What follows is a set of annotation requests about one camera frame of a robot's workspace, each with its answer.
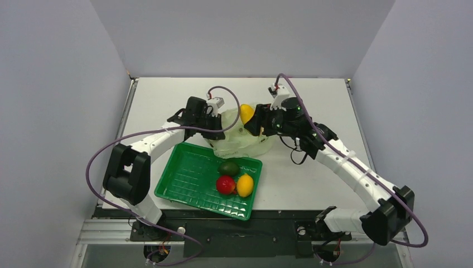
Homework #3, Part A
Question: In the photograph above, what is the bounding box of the translucent pale green plastic bag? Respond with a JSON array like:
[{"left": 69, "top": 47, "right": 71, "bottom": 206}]
[{"left": 205, "top": 119, "right": 276, "bottom": 159}]

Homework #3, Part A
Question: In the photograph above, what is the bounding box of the yellow fake fruit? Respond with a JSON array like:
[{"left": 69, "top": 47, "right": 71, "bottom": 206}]
[
  {"left": 236, "top": 174, "right": 254, "bottom": 198},
  {"left": 240, "top": 104, "right": 255, "bottom": 125}
]

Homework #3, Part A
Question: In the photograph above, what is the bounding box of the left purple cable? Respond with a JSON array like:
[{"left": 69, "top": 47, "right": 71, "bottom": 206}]
[{"left": 85, "top": 86, "right": 242, "bottom": 266}]

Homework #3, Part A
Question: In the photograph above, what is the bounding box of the purple cable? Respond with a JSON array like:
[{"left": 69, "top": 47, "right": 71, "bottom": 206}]
[
  {"left": 85, "top": 86, "right": 242, "bottom": 266},
  {"left": 275, "top": 73, "right": 429, "bottom": 265}
]

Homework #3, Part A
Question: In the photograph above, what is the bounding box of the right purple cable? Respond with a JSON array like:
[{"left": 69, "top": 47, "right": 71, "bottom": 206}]
[{"left": 275, "top": 73, "right": 429, "bottom": 265}]

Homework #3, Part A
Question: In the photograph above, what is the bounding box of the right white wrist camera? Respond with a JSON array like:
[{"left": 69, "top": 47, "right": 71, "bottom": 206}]
[{"left": 268, "top": 84, "right": 290, "bottom": 111}]

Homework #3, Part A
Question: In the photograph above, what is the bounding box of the fake avocado half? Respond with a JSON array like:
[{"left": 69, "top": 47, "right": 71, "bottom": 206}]
[{"left": 218, "top": 161, "right": 240, "bottom": 177}]

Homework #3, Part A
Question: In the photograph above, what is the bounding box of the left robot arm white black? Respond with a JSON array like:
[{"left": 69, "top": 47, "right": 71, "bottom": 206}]
[{"left": 103, "top": 97, "right": 225, "bottom": 240}]

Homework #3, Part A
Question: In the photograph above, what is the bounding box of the red fake fruit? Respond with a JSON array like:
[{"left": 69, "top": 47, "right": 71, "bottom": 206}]
[{"left": 216, "top": 175, "right": 237, "bottom": 195}]

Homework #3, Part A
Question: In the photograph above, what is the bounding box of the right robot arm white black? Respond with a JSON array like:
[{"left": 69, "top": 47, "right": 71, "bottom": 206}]
[{"left": 244, "top": 97, "right": 415, "bottom": 246}]

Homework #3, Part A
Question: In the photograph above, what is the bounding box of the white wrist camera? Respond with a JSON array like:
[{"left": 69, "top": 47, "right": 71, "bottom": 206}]
[
  {"left": 206, "top": 97, "right": 225, "bottom": 117},
  {"left": 268, "top": 84, "right": 290, "bottom": 111}
]

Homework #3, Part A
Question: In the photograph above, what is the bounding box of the green plastic tray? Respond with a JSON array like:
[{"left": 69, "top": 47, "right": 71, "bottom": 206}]
[{"left": 154, "top": 142, "right": 263, "bottom": 221}]

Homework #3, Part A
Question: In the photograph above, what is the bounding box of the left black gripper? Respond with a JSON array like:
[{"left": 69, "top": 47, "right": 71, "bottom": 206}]
[{"left": 196, "top": 112, "right": 225, "bottom": 141}]

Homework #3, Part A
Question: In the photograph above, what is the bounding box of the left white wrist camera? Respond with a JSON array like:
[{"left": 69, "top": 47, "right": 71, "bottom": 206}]
[{"left": 206, "top": 97, "right": 225, "bottom": 117}]

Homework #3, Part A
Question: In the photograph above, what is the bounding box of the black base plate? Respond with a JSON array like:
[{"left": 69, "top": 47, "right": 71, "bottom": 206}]
[{"left": 92, "top": 209, "right": 389, "bottom": 259}]

